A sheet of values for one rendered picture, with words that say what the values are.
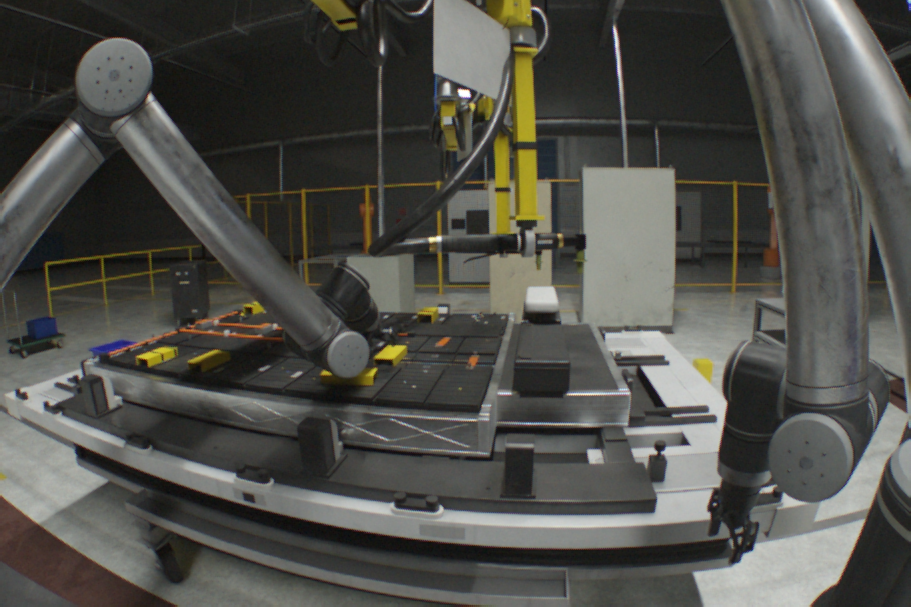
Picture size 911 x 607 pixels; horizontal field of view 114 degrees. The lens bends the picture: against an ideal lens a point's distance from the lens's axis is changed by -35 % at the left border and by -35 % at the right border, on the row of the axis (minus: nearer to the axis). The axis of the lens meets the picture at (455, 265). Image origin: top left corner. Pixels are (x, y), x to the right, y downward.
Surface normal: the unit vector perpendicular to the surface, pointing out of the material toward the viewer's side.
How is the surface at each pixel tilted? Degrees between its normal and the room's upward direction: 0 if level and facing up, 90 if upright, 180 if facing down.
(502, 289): 90
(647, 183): 90
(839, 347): 85
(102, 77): 90
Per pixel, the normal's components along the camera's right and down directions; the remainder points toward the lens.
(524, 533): -0.18, 0.10
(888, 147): -0.85, 0.05
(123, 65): 0.69, 0.06
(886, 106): -0.64, -0.04
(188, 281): 0.32, 0.09
